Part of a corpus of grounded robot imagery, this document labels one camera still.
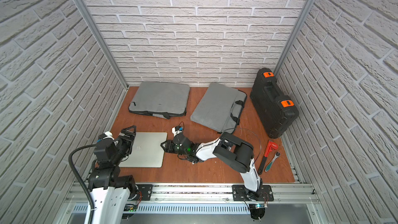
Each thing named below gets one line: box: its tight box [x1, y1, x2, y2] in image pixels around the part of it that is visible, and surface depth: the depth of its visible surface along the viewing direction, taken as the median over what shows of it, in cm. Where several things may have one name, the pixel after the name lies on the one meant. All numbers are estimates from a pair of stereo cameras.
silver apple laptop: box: [118, 131, 168, 168], surface depth 91 cm
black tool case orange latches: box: [249, 67, 300, 139], surface depth 86 cm
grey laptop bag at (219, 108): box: [190, 82, 248, 134], surface depth 104 cm
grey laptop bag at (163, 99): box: [128, 81, 191, 120], surface depth 111 cm
